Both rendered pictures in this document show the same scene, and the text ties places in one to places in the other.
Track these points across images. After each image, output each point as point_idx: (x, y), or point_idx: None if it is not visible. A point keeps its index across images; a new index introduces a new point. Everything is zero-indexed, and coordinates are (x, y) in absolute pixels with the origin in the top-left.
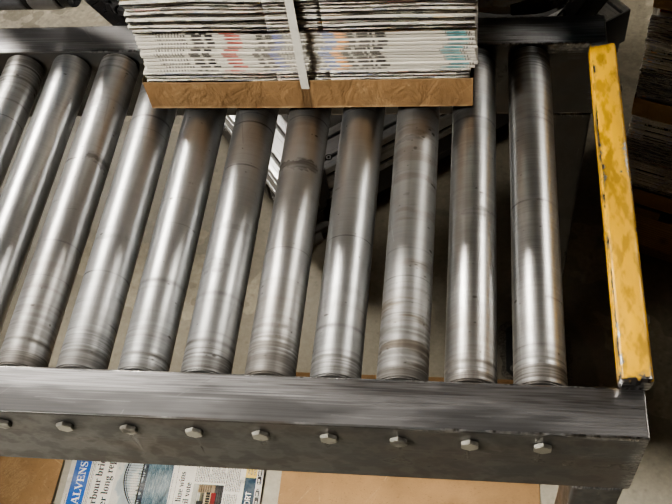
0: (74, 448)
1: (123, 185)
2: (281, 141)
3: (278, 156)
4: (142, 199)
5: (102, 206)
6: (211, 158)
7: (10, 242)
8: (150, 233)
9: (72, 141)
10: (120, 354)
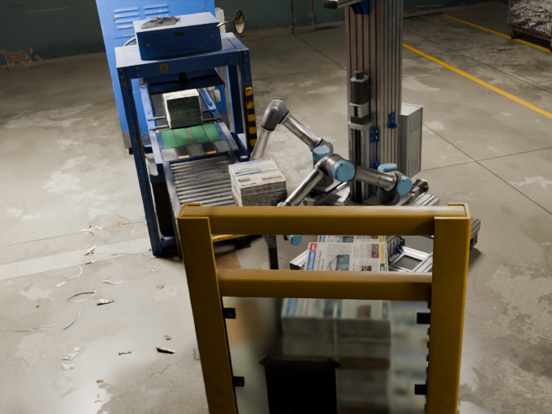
0: (174, 217)
1: (215, 199)
2: (305, 257)
3: (300, 258)
4: (214, 202)
5: (292, 253)
6: (226, 205)
7: (201, 195)
8: (287, 263)
9: (310, 241)
10: None
